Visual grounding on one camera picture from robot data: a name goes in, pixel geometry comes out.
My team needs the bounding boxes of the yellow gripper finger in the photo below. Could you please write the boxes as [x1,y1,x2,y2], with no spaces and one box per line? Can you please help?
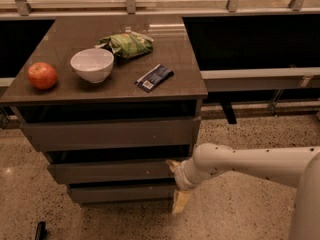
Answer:
[172,190,191,214]
[166,160,180,173]

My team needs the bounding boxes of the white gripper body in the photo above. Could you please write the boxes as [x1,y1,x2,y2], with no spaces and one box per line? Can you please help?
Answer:
[173,159,200,190]

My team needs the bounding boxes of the grey drawer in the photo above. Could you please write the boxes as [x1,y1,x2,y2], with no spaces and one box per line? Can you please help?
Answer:
[21,117,200,151]
[68,182,177,204]
[48,157,183,184]

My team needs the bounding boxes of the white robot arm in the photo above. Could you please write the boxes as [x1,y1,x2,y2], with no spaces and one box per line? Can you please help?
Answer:
[167,143,320,240]

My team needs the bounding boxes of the grey drawer cabinet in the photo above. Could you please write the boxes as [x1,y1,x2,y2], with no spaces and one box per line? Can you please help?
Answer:
[1,16,207,204]

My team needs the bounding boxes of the grey bottom drawer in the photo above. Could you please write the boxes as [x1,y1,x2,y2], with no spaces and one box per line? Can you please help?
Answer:
[68,182,177,204]

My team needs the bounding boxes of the grey top drawer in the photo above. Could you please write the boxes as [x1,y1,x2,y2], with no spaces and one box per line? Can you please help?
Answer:
[21,117,200,151]

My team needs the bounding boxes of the dark blue snack packet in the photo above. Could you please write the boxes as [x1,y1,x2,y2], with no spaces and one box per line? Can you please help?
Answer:
[135,64,174,93]

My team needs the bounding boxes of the white ceramic bowl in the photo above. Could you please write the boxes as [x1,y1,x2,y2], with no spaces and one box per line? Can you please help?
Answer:
[70,48,114,83]

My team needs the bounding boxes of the green chip bag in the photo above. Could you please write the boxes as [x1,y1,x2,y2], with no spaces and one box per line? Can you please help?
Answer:
[95,31,153,59]

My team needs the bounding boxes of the black object on floor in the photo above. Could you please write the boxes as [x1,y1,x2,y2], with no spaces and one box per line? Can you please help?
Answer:
[34,221,47,240]

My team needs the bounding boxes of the red apple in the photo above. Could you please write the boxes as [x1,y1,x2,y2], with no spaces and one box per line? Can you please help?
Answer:
[27,62,58,90]

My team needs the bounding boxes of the grey wall rail bench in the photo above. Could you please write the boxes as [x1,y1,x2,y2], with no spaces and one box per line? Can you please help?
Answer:
[201,67,320,124]

